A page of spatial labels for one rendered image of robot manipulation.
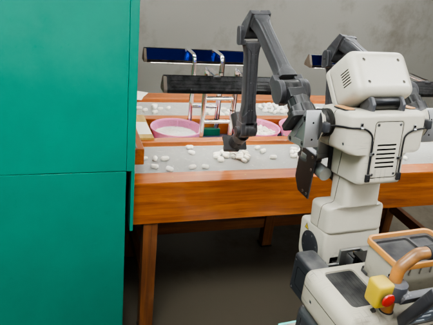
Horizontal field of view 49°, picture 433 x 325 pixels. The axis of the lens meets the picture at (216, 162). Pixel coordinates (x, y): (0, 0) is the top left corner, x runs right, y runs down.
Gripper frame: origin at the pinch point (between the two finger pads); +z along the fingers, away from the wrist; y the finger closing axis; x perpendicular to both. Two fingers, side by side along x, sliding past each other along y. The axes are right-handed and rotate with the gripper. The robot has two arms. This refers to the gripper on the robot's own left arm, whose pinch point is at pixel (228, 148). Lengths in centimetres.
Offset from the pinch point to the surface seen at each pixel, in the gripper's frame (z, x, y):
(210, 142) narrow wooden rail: 19.9, -9.6, 1.8
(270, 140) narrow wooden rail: 19.3, -10.5, -29.9
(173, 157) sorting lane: 12.0, -0.2, 22.5
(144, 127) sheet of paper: 30.5, -21.4, 31.7
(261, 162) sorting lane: 5.5, 4.9, -17.4
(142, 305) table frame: 29, 63, 38
